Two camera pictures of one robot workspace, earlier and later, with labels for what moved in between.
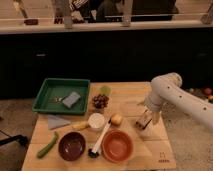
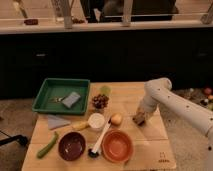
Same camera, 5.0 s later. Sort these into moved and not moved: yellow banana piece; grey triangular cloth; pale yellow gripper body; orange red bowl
Moved: pale yellow gripper body
Not moved: grey triangular cloth; yellow banana piece; orange red bowl
